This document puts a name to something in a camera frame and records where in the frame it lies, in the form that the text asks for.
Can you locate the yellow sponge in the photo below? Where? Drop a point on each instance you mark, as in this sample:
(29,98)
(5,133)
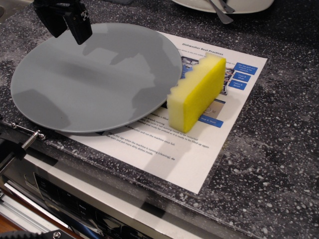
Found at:
(193,94)

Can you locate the grey round plate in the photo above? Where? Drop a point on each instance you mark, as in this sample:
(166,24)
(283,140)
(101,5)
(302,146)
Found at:
(121,74)

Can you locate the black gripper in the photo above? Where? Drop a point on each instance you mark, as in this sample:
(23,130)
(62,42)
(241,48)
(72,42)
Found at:
(75,15)

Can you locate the grey metal cutlery handle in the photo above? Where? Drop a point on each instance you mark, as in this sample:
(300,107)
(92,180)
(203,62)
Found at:
(226,7)

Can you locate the black metal clamp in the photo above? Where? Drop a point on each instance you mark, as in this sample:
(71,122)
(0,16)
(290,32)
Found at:
(10,151)

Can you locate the black bracket with screw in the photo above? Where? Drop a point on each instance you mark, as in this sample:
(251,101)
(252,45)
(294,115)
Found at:
(57,234)

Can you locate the stainless steel dishwasher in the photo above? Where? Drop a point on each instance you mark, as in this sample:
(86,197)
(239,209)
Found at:
(99,206)

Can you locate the laminated dishwasher instruction sheet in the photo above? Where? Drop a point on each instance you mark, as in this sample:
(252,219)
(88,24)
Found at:
(183,159)

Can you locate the grey metal spoon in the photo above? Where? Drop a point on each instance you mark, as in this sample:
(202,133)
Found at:
(222,16)

